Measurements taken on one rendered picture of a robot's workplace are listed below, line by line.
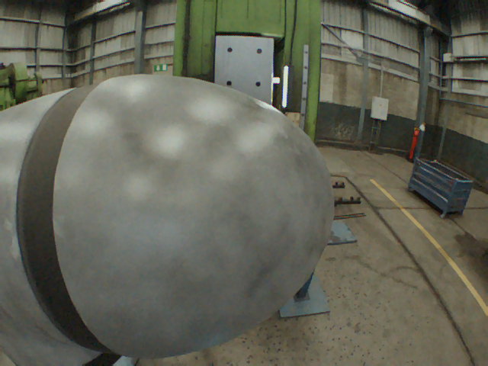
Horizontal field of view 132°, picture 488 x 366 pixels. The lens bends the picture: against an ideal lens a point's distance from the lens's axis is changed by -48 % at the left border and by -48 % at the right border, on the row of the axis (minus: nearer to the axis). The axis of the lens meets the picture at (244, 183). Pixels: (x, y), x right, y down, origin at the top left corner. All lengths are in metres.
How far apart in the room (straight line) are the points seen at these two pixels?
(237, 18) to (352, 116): 6.70
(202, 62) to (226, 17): 0.32
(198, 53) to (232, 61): 0.25
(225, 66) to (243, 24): 0.33
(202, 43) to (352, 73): 6.78
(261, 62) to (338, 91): 6.44
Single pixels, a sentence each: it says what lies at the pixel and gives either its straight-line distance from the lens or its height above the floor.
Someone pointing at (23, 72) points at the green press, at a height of 2.53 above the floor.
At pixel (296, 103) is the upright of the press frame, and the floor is 1.41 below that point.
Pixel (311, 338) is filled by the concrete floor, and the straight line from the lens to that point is 1.65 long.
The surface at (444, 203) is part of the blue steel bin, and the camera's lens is 4.27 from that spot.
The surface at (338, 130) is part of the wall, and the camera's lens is 7.58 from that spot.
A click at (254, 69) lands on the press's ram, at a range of 1.14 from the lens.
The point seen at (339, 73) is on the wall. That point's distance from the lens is 7.56.
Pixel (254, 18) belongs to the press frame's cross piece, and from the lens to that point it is 1.36.
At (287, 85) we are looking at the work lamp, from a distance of 1.28.
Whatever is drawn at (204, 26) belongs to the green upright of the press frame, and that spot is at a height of 1.87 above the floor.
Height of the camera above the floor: 1.43
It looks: 23 degrees down
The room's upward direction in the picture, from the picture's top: 2 degrees clockwise
